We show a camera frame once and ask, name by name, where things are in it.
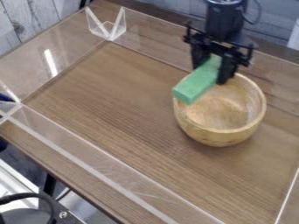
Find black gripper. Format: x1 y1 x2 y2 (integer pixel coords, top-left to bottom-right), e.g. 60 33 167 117
183 22 258 85

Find green rectangular block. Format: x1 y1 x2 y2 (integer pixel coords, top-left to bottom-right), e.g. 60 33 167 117
172 55 222 105

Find brown wooden bowl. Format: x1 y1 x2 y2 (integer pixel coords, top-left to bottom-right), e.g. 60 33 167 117
172 73 267 147

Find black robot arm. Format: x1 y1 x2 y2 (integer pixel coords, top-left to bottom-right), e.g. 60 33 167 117
183 0 258 85

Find black table leg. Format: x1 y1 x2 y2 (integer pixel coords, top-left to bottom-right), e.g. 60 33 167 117
43 174 58 196

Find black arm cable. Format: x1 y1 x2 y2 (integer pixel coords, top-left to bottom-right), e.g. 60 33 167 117
242 0 263 26

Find clear acrylic corner bracket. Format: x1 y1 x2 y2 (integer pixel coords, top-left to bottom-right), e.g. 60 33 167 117
84 7 127 42

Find clear acrylic tray wall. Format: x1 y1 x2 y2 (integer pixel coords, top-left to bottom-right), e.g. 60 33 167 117
0 90 224 224

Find black cable loop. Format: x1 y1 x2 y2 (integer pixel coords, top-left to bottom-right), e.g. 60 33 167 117
0 192 59 224

